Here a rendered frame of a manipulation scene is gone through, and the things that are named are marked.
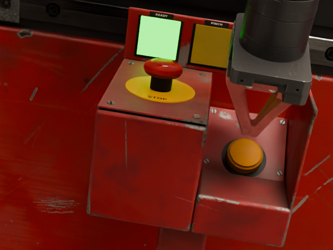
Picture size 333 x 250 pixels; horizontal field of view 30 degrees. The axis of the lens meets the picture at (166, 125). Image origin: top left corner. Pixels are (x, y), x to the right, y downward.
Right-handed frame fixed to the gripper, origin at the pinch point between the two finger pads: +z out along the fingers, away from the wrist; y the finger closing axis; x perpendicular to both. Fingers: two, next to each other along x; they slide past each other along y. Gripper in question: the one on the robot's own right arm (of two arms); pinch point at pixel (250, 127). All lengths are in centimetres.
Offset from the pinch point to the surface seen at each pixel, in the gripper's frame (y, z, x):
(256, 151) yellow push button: 3.8, 5.7, -1.7
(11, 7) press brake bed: 22.7, 4.1, 31.1
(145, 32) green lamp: 13.7, -0.6, 12.4
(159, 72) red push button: 3.7, -2.1, 9.6
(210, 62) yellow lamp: 13.1, 1.6, 4.7
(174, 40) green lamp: 13.6, -0.2, 9.0
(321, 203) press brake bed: 17.8, 23.8, -14.3
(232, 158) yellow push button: 2.5, 6.1, 0.8
